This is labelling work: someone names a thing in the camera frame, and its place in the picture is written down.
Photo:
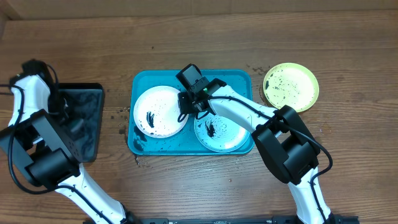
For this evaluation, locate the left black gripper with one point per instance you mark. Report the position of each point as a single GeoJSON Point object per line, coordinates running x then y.
{"type": "Point", "coordinates": [66, 98]}

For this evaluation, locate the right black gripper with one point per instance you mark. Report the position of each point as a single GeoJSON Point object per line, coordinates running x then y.
{"type": "Point", "coordinates": [186, 104]}

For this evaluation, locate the white plate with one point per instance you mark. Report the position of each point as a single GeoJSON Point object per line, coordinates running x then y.
{"type": "Point", "coordinates": [157, 114]}

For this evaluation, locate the yellow-green plate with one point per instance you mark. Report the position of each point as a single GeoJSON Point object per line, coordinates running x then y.
{"type": "Point", "coordinates": [291, 84]}

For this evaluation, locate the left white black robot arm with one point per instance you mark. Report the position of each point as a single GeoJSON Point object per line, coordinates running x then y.
{"type": "Point", "coordinates": [54, 130]}

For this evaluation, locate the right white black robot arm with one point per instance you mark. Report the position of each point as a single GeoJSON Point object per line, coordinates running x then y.
{"type": "Point", "coordinates": [284, 142]}

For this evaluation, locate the black water tray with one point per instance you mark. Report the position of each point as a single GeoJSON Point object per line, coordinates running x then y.
{"type": "Point", "coordinates": [81, 116]}

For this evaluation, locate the light blue dirty plate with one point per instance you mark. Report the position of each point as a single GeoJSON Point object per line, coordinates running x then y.
{"type": "Point", "coordinates": [221, 135]}

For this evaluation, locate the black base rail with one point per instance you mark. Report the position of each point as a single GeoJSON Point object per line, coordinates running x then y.
{"type": "Point", "coordinates": [269, 220]}

